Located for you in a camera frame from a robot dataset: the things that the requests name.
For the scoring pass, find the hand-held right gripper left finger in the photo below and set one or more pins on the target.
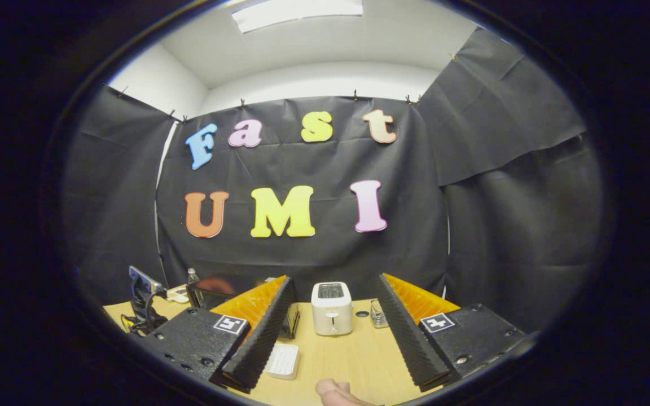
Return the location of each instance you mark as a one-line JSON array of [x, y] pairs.
[[263, 338]]

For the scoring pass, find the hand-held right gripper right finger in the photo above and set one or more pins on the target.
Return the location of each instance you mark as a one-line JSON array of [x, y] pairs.
[[407, 338]]

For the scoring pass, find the black electric oven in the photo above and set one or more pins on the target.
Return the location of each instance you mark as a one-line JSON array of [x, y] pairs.
[[206, 294]]

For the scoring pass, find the white plastic tray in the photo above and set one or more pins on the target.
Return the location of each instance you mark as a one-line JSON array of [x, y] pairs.
[[282, 361]]

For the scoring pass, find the white divided condiment dish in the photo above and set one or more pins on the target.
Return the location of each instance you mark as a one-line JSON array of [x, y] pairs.
[[178, 293]]

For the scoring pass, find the clear plastic bottle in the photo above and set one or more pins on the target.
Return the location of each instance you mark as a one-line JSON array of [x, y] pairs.
[[192, 276]]

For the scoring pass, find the white toaster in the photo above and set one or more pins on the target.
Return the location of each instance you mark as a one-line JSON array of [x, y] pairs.
[[332, 310]]

